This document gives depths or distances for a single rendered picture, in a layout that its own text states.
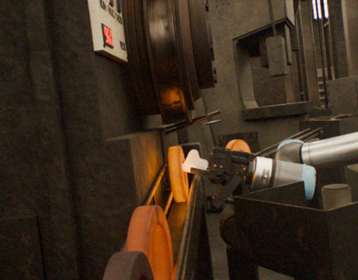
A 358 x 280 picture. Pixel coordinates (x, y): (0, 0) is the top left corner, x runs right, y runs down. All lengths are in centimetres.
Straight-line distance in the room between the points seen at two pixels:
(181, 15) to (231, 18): 287
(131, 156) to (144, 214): 29
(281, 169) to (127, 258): 77
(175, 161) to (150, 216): 54
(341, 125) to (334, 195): 141
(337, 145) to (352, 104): 437
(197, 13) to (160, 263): 76
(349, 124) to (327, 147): 211
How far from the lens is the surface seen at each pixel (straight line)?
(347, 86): 580
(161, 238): 83
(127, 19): 132
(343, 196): 214
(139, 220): 72
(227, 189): 130
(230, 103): 414
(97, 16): 104
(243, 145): 192
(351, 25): 1040
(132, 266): 57
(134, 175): 101
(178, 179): 125
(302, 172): 129
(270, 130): 409
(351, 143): 138
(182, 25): 131
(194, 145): 167
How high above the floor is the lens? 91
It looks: 3 degrees down
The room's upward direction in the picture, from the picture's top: 7 degrees counter-clockwise
